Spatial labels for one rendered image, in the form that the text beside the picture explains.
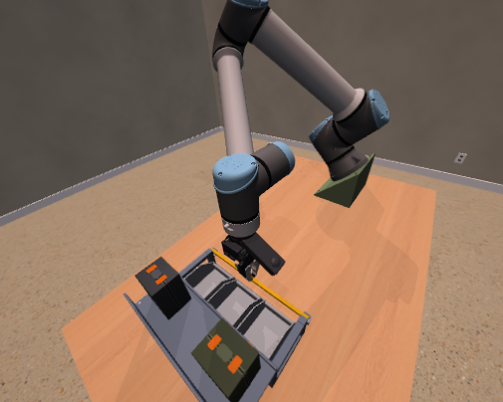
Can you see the yellow bar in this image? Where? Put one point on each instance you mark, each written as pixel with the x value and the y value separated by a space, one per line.
pixel 267 290

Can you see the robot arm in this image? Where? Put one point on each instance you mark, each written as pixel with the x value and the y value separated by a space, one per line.
pixel 239 179

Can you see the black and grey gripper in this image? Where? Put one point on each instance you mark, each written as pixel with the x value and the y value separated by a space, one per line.
pixel 230 246

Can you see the grey metal rack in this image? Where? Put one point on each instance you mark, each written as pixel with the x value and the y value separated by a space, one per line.
pixel 178 337

